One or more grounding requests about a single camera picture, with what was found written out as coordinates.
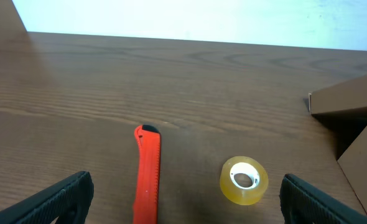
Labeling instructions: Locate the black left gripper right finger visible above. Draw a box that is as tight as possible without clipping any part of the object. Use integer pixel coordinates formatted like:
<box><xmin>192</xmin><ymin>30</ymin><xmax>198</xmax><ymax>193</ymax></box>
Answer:
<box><xmin>279</xmin><ymin>174</ymin><xmax>367</xmax><ymax>224</ymax></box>

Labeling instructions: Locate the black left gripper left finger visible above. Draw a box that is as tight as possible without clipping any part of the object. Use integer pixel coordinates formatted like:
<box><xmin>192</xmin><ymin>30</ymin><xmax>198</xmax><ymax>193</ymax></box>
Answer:
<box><xmin>0</xmin><ymin>171</ymin><xmax>94</xmax><ymax>224</ymax></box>

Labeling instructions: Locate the yellow clear tape roll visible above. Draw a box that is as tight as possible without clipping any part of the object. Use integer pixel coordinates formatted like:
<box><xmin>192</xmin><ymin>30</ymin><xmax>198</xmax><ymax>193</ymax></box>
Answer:
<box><xmin>220</xmin><ymin>156</ymin><xmax>269</xmax><ymax>205</ymax></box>

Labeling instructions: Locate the brown cardboard box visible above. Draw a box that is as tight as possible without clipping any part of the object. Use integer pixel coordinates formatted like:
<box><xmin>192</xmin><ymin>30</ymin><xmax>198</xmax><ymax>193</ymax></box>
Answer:
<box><xmin>309</xmin><ymin>75</ymin><xmax>367</xmax><ymax>214</ymax></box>

